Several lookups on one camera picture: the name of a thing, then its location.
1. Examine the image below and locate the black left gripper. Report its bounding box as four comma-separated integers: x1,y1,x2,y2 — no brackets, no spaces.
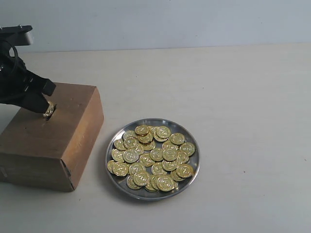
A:
0,25,56,114

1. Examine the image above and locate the gold coin bottom front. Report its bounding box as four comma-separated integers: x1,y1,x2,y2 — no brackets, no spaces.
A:
156,175,175,192

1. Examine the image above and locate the brown cardboard box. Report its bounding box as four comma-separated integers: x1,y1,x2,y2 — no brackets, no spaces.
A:
0,83,104,192

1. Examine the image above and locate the round silver metal plate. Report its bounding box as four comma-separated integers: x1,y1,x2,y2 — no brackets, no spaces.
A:
105,118,200,201

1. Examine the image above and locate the gold coin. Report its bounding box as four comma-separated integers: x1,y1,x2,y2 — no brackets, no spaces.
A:
135,125,150,135
112,162,129,177
170,133,186,145
162,148,178,161
139,153,155,167
156,126,171,139
124,137,139,149
123,149,139,164
176,164,194,178
43,101,56,120
156,175,175,192
133,170,150,186
179,142,195,156

